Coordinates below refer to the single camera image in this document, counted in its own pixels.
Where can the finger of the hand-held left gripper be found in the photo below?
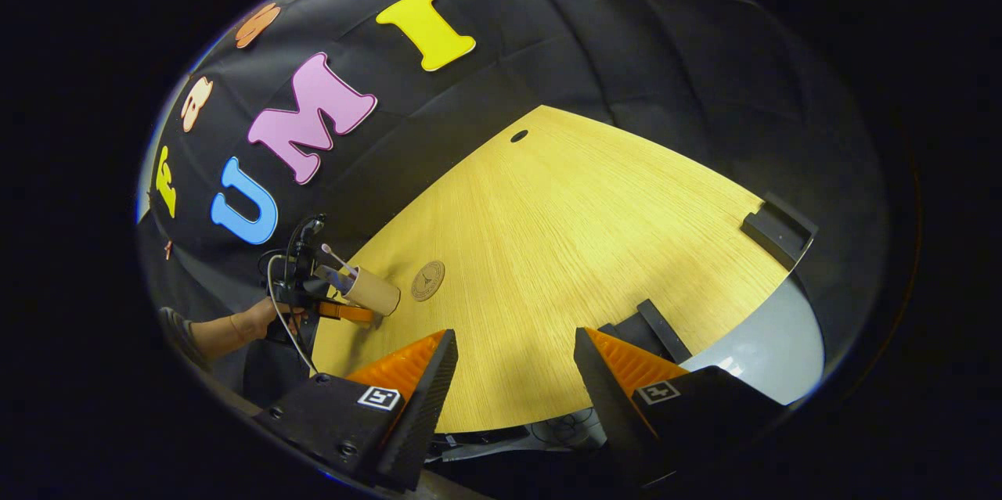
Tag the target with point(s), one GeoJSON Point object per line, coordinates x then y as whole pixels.
{"type": "Point", "coordinates": [348, 313]}

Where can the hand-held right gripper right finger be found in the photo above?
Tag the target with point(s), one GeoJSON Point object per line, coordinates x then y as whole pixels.
{"type": "Point", "coordinates": [607, 406]}

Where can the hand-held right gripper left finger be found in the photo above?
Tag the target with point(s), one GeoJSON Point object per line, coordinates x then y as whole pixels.
{"type": "Point", "coordinates": [427, 406]}

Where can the white toothbrush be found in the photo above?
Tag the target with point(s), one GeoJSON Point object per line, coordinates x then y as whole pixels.
{"type": "Point", "coordinates": [335, 256]}

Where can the round cork coaster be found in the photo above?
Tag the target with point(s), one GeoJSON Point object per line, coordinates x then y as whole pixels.
{"type": "Point", "coordinates": [428, 281]}

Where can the wooden desktop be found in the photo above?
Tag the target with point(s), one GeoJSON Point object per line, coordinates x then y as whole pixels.
{"type": "Point", "coordinates": [587, 234]}

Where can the black backdrop cloth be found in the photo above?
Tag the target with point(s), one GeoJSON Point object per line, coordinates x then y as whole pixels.
{"type": "Point", "coordinates": [587, 38]}

